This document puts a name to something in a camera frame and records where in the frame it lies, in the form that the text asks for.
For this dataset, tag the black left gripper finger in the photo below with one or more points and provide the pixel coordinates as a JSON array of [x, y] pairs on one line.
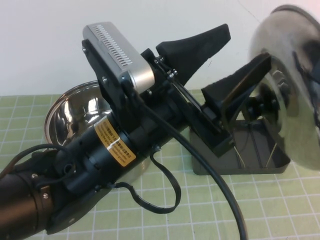
[[235, 87], [195, 47]]

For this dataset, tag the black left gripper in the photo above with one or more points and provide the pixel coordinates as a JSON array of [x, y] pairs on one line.
[[155, 125]]

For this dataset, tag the stainless steel lid black knob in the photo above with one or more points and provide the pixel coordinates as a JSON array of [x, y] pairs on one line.
[[287, 62]]

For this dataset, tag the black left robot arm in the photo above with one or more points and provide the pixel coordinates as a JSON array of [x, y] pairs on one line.
[[20, 195]]

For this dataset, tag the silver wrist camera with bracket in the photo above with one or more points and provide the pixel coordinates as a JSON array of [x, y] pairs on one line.
[[112, 42]]

